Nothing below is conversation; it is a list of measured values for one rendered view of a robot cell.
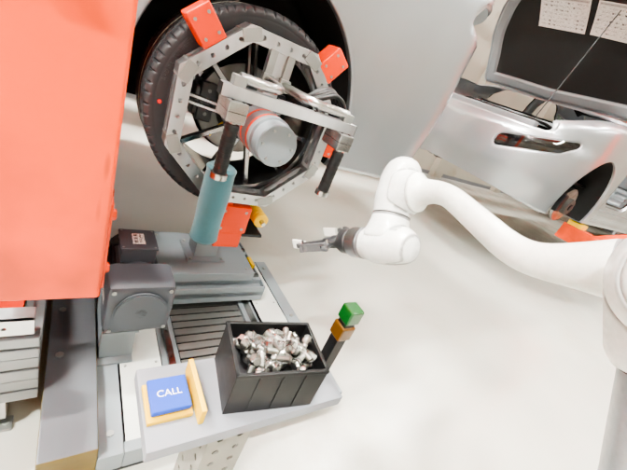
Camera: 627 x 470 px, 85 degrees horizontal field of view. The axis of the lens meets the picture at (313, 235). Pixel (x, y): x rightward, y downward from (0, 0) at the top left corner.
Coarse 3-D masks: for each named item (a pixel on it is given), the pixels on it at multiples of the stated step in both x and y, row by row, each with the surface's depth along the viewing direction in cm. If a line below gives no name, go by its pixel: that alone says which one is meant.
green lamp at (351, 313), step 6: (342, 306) 78; (348, 306) 77; (354, 306) 78; (342, 312) 78; (348, 312) 76; (354, 312) 76; (360, 312) 77; (342, 318) 78; (348, 318) 76; (354, 318) 76; (360, 318) 78; (348, 324) 76; (354, 324) 78
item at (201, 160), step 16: (256, 48) 105; (256, 64) 108; (304, 80) 118; (192, 96) 104; (288, 96) 139; (208, 128) 113; (304, 128) 131; (304, 144) 130; (208, 160) 135; (240, 160) 145; (256, 160) 143; (240, 176) 133; (256, 176) 134; (272, 176) 132
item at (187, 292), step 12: (252, 264) 164; (180, 288) 136; (192, 288) 136; (204, 288) 138; (216, 288) 141; (228, 288) 144; (240, 288) 147; (252, 288) 151; (264, 288) 155; (180, 300) 136; (192, 300) 139; (204, 300) 142; (216, 300) 145; (228, 300) 148
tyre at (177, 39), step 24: (216, 0) 108; (168, 24) 102; (264, 24) 100; (288, 24) 104; (168, 48) 93; (192, 48) 95; (312, 48) 111; (144, 72) 99; (168, 72) 96; (144, 96) 97; (168, 96) 99; (144, 120) 101; (168, 168) 111; (192, 192) 120
